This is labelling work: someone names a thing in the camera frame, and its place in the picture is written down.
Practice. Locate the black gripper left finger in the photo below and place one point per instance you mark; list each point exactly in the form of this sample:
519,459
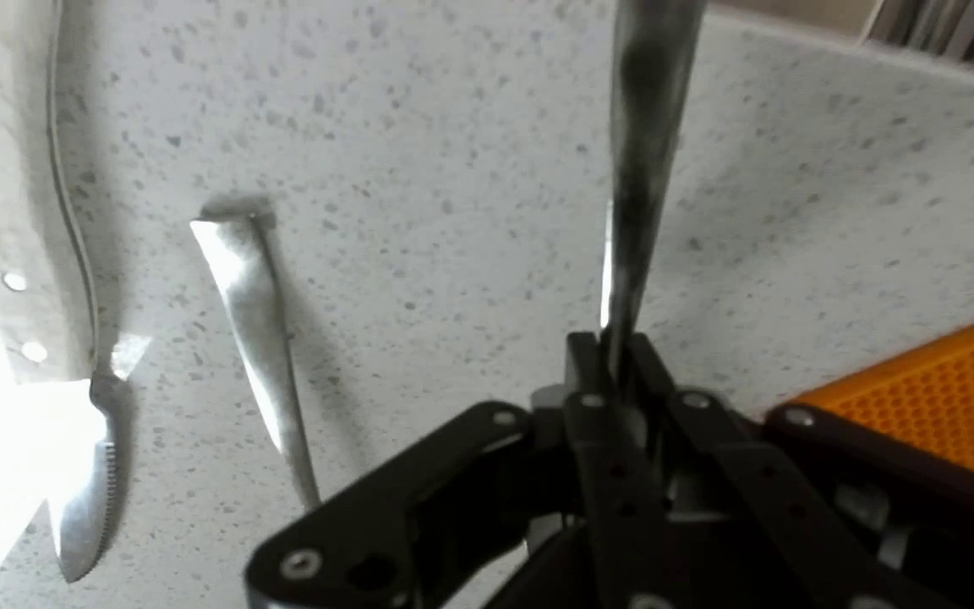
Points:
453,510

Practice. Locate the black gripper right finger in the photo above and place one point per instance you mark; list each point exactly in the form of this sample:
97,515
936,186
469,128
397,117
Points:
803,519

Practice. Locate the orange silicone trivet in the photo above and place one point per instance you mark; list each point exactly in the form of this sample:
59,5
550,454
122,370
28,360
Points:
938,393

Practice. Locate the steel teaspoon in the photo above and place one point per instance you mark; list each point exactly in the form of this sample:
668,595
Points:
938,29

